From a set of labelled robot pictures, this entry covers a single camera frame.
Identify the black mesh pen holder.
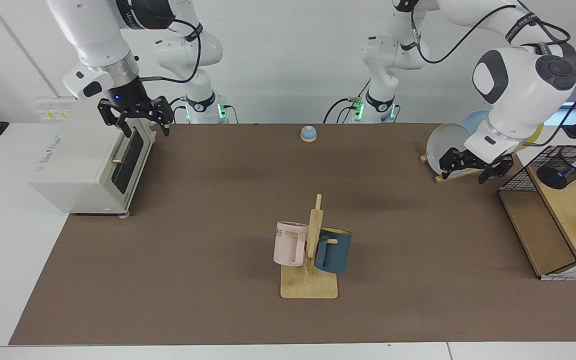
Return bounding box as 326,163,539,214
536,145,576,190

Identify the wooden plate rack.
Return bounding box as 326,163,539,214
420,152,519,184

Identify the grey plate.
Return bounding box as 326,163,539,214
426,123,473,177

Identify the light blue plate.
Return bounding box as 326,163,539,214
460,109,492,135

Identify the pale toaster oven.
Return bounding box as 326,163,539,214
28,95,158,218

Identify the yellow plate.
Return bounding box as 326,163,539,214
517,124,545,152

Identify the dark blue cup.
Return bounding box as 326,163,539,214
314,227,353,275

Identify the brown table cloth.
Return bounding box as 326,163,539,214
9,123,576,346

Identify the pink cup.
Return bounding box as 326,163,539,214
273,221,310,268

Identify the wooden cup stand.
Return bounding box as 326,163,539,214
280,194,339,300

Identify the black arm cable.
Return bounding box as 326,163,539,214
138,19,203,84
409,0,576,147

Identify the white wall socket box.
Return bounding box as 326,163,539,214
34,96,78,123

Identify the wire basket with wooden floor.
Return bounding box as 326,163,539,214
498,145,576,282

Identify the black base cable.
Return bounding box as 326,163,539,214
323,77,373,124

